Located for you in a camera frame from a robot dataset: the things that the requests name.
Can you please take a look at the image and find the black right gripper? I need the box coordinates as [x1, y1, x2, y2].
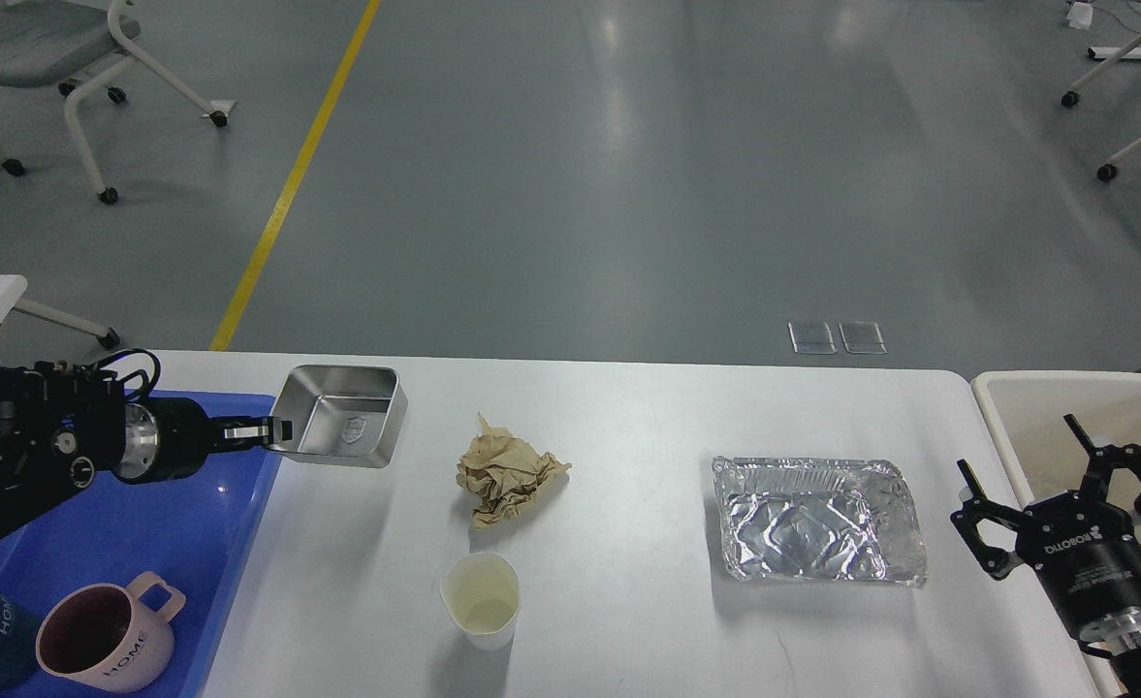
[950, 414, 1141, 643]

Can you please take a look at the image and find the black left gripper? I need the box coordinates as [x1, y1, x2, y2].
[112, 397, 294, 482]

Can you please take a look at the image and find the square stainless steel dish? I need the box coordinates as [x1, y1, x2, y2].
[266, 364, 407, 468]

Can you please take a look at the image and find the pink HOME mug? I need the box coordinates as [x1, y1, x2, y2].
[35, 571, 186, 693]

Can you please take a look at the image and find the aluminium foil tray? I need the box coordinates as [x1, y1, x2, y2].
[711, 456, 929, 589]

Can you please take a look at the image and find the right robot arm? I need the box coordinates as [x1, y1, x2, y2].
[950, 415, 1141, 697]

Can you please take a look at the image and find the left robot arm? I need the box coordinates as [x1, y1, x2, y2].
[0, 349, 294, 539]

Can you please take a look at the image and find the blue plastic tray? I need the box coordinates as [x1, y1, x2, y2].
[0, 448, 280, 697]

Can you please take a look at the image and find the beige plastic bin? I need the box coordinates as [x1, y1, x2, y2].
[970, 371, 1141, 544]

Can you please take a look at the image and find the crumpled brown paper napkin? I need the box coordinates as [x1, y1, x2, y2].
[456, 414, 573, 530]

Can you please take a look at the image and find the white paper cup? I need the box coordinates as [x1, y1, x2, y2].
[438, 552, 521, 652]

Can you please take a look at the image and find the right floor socket plate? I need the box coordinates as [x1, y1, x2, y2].
[837, 320, 888, 355]

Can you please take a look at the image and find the floor socket plate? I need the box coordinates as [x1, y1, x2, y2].
[837, 320, 888, 355]
[787, 320, 837, 355]

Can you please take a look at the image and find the left floor socket plate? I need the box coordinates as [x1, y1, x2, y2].
[787, 320, 837, 355]

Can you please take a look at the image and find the white chair legs right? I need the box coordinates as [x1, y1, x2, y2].
[1061, 0, 1141, 184]

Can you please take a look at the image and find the grey office chair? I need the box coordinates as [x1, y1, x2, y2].
[0, 1, 233, 205]

